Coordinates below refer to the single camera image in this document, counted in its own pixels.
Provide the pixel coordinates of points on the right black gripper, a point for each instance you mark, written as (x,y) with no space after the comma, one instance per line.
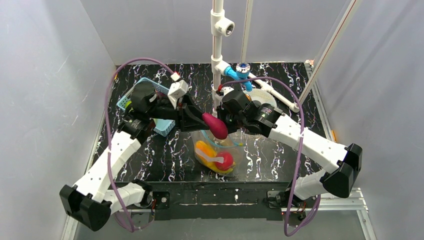
(230,117)

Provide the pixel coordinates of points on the blue plastic faucet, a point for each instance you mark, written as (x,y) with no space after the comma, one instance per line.
(240,72)

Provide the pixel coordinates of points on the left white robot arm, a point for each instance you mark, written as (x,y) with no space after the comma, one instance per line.
(94,197)

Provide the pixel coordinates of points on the orange toy mango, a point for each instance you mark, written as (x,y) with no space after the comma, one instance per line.
(204,153)

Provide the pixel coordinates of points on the red toy apple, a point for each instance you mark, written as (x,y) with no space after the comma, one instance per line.
(227,161)

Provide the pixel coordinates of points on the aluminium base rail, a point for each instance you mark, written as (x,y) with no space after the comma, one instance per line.
(167,201)

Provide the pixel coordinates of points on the green toy pear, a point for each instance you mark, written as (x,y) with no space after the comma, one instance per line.
(128,106)

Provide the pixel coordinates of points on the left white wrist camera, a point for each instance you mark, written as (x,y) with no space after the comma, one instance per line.
(177,89)

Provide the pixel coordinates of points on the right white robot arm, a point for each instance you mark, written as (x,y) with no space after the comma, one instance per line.
(340,164)

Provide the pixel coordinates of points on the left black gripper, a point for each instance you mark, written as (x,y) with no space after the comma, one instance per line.
(182,116)

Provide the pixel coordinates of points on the clear zip top bag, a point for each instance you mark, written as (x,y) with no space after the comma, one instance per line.
(236,149)

